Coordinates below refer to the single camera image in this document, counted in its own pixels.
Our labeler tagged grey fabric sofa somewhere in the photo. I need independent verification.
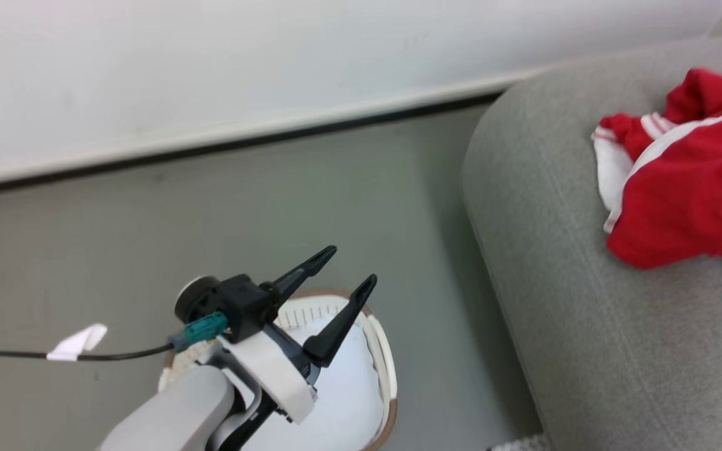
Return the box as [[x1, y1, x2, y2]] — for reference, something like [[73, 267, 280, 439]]
[[461, 30, 722, 451]]

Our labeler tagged white cloth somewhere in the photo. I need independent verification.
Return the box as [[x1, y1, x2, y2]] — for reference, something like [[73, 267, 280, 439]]
[[242, 312, 388, 451]]

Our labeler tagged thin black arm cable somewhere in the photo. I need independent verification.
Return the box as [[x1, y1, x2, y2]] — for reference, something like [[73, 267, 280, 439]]
[[0, 342, 177, 451]]

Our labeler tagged red white sports jersey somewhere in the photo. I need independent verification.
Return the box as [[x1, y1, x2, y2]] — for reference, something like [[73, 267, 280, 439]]
[[591, 67, 722, 281]]

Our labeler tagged white cable tag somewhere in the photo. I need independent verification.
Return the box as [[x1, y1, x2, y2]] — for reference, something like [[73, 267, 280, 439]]
[[46, 323, 108, 363]]

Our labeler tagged white black baseboard strip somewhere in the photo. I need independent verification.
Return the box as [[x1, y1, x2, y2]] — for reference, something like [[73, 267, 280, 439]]
[[0, 65, 528, 200]]

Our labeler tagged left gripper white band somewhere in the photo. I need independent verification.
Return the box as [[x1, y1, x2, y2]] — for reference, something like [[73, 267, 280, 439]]
[[216, 245, 378, 425]]

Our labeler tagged white perforated laundry basket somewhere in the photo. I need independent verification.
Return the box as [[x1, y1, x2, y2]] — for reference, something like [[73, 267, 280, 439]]
[[158, 288, 399, 451]]

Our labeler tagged white textured rug corner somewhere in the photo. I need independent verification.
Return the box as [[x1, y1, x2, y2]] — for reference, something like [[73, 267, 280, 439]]
[[489, 433, 550, 451]]

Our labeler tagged teal cable connector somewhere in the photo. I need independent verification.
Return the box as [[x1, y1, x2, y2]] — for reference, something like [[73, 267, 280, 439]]
[[169, 311, 231, 353]]

